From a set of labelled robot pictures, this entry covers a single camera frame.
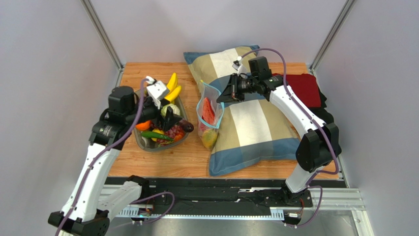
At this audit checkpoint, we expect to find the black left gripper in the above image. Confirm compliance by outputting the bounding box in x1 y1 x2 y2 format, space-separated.
125 97 182 132

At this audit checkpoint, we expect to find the clear zip top bag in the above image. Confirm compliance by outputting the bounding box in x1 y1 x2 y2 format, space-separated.
196 80 225 150

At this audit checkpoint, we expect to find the green chili pepper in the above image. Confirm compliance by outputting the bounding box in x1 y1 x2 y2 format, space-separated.
141 131 174 142

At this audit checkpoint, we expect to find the red watermelon slice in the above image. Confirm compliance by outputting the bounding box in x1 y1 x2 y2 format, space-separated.
201 97 215 125

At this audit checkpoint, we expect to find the yellow orange mango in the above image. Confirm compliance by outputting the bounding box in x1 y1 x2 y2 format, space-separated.
201 129 218 150

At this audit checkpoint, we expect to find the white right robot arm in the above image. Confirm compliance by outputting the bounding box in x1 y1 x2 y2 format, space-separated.
216 56 339 194

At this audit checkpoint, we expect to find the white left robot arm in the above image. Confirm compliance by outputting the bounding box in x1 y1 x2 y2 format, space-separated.
48 81 181 236

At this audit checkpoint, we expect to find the green white cabbage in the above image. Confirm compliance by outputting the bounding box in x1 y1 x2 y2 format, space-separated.
160 103 181 117

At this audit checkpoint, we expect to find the small yellow lemon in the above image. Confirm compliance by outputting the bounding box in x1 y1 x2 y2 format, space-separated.
152 129 165 142

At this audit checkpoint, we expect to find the grey fruit bowl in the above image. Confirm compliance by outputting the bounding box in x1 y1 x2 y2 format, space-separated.
134 92 189 151

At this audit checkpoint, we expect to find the orange fruit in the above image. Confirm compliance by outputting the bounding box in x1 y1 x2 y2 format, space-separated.
135 120 151 131

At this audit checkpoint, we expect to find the yellow banana bunch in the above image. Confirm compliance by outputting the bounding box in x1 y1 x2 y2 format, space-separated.
165 72 182 103

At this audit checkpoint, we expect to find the checkered blue beige pillow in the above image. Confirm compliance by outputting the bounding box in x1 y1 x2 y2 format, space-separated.
183 45 299 178

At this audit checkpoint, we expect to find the red folded cloth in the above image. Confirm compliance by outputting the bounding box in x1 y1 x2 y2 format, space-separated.
286 74 326 108

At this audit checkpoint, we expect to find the black cap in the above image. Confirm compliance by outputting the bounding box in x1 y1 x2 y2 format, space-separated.
308 92 334 124

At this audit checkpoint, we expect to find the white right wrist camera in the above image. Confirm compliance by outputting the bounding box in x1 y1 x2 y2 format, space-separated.
232 56 248 79

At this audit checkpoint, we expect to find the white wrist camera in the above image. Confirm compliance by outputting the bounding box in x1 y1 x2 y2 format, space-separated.
146 76 169 109
232 56 248 79

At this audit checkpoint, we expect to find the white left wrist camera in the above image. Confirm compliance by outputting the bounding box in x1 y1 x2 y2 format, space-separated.
146 76 169 109

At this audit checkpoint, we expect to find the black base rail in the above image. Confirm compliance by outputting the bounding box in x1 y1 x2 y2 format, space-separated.
104 177 315 218

